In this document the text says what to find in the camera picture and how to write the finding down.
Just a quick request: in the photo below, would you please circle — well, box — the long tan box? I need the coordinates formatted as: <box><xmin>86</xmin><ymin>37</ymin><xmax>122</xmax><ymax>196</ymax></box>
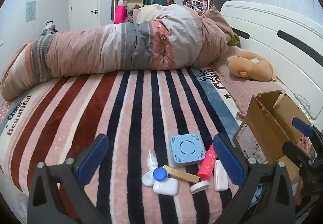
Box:
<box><xmin>163</xmin><ymin>165</ymin><xmax>200</xmax><ymax>184</ymax></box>

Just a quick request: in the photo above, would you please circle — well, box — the green plush toy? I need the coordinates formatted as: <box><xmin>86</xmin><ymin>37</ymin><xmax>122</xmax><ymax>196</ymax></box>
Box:
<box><xmin>227</xmin><ymin>32</ymin><xmax>241</xmax><ymax>47</ymax></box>

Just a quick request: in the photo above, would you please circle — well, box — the blue and white lens case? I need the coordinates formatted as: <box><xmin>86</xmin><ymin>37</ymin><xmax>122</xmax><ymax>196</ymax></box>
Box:
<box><xmin>141</xmin><ymin>167</ymin><xmax>168</xmax><ymax>186</ymax></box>

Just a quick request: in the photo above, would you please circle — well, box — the striped blanket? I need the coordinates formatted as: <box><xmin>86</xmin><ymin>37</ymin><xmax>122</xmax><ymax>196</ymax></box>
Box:
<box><xmin>0</xmin><ymin>66</ymin><xmax>243</xmax><ymax>224</ymax></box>

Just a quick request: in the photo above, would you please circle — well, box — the white cable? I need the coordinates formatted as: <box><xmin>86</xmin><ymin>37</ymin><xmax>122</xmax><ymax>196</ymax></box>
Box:
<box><xmin>275</xmin><ymin>75</ymin><xmax>318</xmax><ymax>120</ymax></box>

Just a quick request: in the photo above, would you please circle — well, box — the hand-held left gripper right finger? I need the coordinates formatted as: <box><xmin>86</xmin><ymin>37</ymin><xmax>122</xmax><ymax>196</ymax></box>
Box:
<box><xmin>213</xmin><ymin>133</ymin><xmax>296</xmax><ymax>224</ymax></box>

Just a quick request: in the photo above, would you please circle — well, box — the pink polka dot cloth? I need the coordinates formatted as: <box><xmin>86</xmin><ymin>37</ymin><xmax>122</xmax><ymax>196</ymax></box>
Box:
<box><xmin>298</xmin><ymin>136</ymin><xmax>314</xmax><ymax>150</ymax></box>

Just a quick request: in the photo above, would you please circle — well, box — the pink ribbed pillow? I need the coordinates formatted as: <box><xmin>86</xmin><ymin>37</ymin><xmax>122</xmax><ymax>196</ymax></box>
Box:
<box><xmin>212</xmin><ymin>46</ymin><xmax>290</xmax><ymax>116</ymax></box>

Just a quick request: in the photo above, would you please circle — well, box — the light blue wall poster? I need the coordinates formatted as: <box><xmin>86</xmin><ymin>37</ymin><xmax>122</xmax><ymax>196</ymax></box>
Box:
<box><xmin>26</xmin><ymin>1</ymin><xmax>36</xmax><ymax>22</ymax></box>

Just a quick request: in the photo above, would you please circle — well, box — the white door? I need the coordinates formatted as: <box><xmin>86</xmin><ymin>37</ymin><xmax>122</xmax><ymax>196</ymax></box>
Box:
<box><xmin>69</xmin><ymin>0</ymin><xmax>100</xmax><ymax>31</ymax></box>

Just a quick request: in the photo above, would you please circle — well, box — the white round jar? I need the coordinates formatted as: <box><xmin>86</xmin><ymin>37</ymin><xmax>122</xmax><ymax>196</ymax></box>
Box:
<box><xmin>190</xmin><ymin>180</ymin><xmax>210</xmax><ymax>195</ymax></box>

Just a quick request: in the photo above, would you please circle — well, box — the brown cardboard box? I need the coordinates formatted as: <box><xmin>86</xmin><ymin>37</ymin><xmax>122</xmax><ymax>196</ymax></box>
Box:
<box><xmin>233</xmin><ymin>90</ymin><xmax>315</xmax><ymax>189</ymax></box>

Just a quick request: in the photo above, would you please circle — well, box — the tan plush toy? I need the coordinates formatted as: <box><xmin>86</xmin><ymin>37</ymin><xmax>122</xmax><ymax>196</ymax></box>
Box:
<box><xmin>227</xmin><ymin>51</ymin><xmax>277</xmax><ymax>82</ymax></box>

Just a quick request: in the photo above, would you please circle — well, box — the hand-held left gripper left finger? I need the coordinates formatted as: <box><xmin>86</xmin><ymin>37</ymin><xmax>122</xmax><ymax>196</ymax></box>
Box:
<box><xmin>26</xmin><ymin>134</ymin><xmax>110</xmax><ymax>224</ymax></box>

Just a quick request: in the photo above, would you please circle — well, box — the dark clutter by door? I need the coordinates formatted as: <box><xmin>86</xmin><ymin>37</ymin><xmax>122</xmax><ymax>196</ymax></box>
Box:
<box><xmin>42</xmin><ymin>21</ymin><xmax>58</xmax><ymax>36</ymax></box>

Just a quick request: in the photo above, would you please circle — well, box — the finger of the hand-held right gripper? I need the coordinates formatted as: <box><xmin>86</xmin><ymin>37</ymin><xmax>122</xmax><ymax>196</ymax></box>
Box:
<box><xmin>292</xmin><ymin>118</ymin><xmax>323</xmax><ymax>140</ymax></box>
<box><xmin>282</xmin><ymin>141</ymin><xmax>312</xmax><ymax>165</ymax></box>

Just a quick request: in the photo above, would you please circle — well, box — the pink bottle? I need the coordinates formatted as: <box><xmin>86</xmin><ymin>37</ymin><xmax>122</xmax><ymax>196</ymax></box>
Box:
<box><xmin>197</xmin><ymin>145</ymin><xmax>218</xmax><ymax>180</ymax></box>

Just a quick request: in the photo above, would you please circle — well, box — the white earbud case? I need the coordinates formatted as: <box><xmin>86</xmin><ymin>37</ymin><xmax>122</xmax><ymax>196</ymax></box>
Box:
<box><xmin>153</xmin><ymin>178</ymin><xmax>178</xmax><ymax>195</ymax></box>

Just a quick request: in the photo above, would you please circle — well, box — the white rectangular case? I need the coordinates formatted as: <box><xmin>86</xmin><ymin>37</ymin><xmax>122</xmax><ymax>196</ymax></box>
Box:
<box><xmin>214</xmin><ymin>160</ymin><xmax>230</xmax><ymax>191</ymax></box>

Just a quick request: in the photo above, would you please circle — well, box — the blue square device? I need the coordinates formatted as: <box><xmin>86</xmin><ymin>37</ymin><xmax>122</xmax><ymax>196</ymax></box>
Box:
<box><xmin>170</xmin><ymin>134</ymin><xmax>206</xmax><ymax>167</ymax></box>

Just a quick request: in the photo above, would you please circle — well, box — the rolled pink grey quilt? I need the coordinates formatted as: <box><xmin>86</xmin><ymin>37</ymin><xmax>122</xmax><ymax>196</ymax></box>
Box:
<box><xmin>0</xmin><ymin>4</ymin><xmax>234</xmax><ymax>102</ymax></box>

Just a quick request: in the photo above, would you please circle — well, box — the cream pillow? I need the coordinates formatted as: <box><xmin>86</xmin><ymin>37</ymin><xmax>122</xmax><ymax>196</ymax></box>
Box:
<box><xmin>136</xmin><ymin>4</ymin><xmax>163</xmax><ymax>23</ymax></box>

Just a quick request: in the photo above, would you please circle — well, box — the white headboard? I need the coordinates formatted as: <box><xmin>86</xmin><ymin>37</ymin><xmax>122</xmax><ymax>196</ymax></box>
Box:
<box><xmin>220</xmin><ymin>0</ymin><xmax>323</xmax><ymax>121</ymax></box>

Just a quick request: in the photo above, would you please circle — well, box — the pink bag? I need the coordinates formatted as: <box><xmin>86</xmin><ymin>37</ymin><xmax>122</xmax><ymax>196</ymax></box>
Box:
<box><xmin>114</xmin><ymin>5</ymin><xmax>128</xmax><ymax>24</ymax></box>

